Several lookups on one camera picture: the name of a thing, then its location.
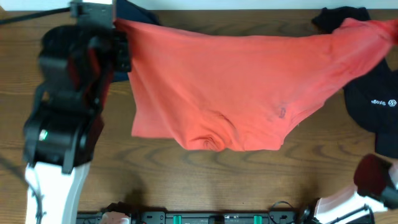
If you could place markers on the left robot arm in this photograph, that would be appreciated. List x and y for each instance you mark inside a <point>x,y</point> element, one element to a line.
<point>78,63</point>

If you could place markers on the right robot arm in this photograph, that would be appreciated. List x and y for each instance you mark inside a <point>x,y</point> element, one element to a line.
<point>374,190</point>

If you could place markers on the red printed t-shirt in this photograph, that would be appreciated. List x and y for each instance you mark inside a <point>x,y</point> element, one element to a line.
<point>244,93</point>

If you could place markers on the black garment with white logo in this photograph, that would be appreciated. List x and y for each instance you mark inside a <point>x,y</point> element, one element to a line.
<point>371,100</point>

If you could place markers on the dark blue folded jeans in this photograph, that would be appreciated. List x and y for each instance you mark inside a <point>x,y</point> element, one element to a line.
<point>128,11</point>

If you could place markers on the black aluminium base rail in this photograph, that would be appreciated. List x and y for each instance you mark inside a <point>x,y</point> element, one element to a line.
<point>286,217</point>

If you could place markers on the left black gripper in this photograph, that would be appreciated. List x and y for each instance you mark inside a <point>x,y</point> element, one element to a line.
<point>120,61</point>

